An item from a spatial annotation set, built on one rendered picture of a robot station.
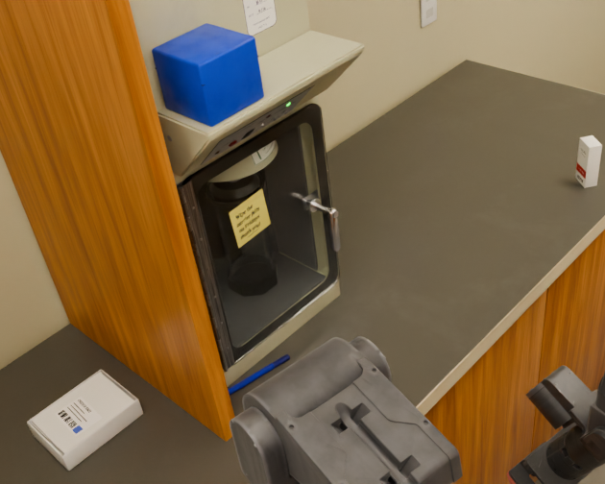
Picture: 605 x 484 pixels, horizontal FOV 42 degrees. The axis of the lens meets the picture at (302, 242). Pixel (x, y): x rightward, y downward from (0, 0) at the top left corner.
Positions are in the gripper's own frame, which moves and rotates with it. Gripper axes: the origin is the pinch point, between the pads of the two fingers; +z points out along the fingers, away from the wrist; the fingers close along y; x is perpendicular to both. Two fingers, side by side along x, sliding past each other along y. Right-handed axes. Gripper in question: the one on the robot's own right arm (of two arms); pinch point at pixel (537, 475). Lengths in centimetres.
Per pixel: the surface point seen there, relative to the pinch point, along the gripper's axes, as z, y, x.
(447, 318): 21.6, -19.2, -30.0
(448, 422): 35.6, -12.4, -15.3
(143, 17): -34, 21, -75
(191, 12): -31, 13, -76
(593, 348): 70, -78, -9
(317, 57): -24, -3, -65
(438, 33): 46, -95, -104
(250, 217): 0, 11, -59
